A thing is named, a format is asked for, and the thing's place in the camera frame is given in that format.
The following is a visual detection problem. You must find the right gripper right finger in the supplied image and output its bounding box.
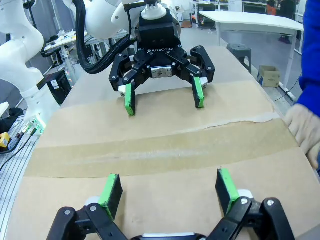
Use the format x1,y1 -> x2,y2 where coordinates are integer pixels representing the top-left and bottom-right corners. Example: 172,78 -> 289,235
207,167 -> 296,240

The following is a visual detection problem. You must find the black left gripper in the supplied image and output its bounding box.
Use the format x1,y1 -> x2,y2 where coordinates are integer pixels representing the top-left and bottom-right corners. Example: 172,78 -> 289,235
108,14 -> 216,117

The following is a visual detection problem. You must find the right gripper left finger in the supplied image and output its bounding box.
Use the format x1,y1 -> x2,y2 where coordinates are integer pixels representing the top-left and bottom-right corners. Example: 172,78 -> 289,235
46,173 -> 131,240

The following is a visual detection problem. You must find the large brown cardboard box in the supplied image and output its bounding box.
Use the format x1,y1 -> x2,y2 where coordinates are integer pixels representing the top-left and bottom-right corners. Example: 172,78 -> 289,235
4,79 -> 320,240

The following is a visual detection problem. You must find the blue sleeved left forearm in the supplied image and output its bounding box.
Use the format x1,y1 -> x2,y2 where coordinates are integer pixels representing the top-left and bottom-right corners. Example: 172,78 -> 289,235
294,0 -> 320,112

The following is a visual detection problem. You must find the black controller box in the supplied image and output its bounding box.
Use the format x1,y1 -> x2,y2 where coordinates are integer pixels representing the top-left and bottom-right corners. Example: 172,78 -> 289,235
44,70 -> 73,106

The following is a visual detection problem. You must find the yellow emergency stop box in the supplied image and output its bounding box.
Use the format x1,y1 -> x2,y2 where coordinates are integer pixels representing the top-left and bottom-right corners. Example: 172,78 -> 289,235
0,132 -> 12,151

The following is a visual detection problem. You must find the person's left gloved hand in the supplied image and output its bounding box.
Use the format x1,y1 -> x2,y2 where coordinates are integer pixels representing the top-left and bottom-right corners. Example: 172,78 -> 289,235
284,103 -> 320,171

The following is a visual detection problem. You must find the black round stool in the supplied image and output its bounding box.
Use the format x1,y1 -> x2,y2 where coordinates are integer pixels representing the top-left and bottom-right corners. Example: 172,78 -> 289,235
226,42 -> 253,75

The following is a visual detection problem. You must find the small cardboard carton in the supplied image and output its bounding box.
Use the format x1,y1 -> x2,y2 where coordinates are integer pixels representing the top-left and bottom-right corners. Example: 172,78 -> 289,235
257,64 -> 281,88

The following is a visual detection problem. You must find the white office table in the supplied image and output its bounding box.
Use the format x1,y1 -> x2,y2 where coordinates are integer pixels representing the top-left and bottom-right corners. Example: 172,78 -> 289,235
198,10 -> 305,100

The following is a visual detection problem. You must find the cluttered white desk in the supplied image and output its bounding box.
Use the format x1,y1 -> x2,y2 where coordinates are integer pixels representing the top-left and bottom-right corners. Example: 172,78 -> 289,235
43,28 -> 78,83

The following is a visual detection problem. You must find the black bag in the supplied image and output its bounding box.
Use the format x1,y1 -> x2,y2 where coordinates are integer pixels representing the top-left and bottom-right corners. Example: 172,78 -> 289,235
8,107 -> 26,118

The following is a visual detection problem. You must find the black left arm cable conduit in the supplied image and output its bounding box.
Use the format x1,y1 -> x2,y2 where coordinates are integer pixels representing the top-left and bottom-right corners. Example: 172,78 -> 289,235
73,0 -> 141,76

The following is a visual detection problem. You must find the grooved aluminium base plate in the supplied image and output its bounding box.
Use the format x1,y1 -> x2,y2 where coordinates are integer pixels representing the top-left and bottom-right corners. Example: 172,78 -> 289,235
0,117 -> 47,240

